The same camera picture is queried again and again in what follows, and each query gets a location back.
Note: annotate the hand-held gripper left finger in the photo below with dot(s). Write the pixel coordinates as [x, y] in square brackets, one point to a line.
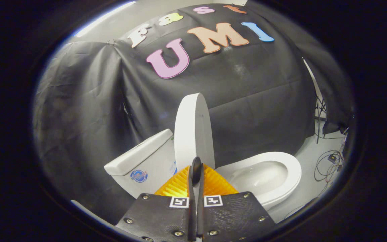
[156, 218]

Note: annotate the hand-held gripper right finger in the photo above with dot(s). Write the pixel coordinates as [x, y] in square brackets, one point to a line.
[233, 218]

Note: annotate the black round lid pull tab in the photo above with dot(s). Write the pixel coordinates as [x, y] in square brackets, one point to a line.
[196, 169]

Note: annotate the white toilet lid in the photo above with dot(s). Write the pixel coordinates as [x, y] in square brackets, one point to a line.
[193, 127]

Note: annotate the white ceramic toilet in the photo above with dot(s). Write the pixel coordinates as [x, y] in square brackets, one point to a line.
[281, 161]

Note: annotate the black power adapter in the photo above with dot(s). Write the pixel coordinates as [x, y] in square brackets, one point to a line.
[332, 158]

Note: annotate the black backdrop cloth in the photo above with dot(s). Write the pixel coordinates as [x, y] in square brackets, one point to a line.
[247, 101]

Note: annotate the black tripod stand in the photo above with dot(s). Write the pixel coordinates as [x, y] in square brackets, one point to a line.
[320, 117]

